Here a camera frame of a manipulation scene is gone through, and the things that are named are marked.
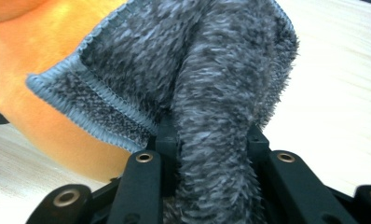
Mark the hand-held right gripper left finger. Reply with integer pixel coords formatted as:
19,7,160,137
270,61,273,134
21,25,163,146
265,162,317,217
147,116,180,197

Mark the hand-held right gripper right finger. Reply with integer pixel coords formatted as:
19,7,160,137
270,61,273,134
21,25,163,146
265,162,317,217
247,124,271,166

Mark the orange plush toy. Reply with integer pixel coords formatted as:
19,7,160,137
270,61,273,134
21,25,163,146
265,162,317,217
0,0,135,184

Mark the grey fluffy cloth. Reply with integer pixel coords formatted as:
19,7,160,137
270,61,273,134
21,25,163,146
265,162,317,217
25,0,299,224

